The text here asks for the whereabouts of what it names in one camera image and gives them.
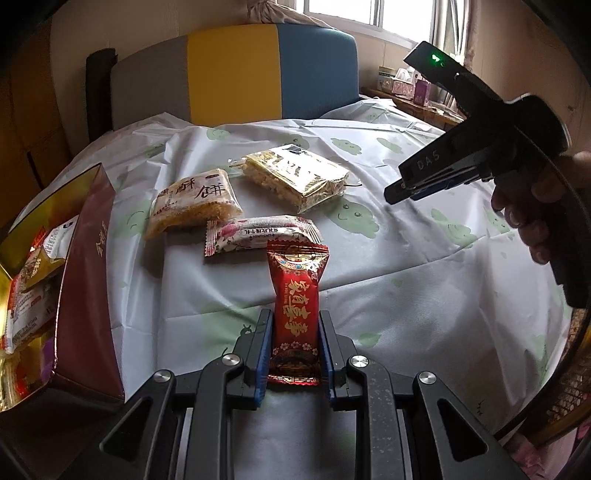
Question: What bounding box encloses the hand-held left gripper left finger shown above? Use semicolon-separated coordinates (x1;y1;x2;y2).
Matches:
99;308;273;480

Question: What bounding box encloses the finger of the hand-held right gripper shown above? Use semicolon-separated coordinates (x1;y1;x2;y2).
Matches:
384;173;495;206
398;127;491;185

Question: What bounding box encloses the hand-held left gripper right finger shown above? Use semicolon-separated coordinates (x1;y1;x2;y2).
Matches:
318;310;532;480

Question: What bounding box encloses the red gold-print snack packet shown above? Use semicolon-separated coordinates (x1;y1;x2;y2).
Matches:
265;239;331;386
0;364;51;409

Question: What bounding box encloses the maroon gift box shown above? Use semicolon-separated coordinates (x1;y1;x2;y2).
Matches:
0;162;126;412

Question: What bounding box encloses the person's right hand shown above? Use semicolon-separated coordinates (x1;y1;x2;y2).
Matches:
492;151;591;265

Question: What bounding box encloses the wooden side table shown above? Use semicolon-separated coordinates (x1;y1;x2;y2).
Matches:
360;85;467;131

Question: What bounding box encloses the floral tissue box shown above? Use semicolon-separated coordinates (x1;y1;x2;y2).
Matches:
392;69;419;97

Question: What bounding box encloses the white green-cloud tablecloth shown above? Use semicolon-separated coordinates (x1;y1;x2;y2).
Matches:
9;99;575;480

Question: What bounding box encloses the gold rice crisp packet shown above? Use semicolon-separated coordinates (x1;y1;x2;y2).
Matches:
229;145;352;214

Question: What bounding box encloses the floral curtain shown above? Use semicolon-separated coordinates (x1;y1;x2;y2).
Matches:
455;0;483;70

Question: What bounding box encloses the pink floral snack packet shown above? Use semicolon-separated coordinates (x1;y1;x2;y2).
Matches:
204;215;324;258

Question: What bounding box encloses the beige pastry packet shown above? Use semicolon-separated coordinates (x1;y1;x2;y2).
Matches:
144;168;244;240

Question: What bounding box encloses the grey yellow blue chair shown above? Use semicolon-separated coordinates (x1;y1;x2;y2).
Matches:
85;23;361;139

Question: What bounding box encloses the white tied curtain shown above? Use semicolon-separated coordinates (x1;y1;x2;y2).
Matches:
247;0;311;24

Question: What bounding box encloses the pink cloth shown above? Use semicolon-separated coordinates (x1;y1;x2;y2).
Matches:
503;429;583;480

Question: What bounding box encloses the brown woven furniture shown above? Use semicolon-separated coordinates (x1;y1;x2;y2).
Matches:
526;305;591;448

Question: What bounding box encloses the brown wooden cabinet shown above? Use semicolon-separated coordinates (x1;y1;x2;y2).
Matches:
0;18;70;222

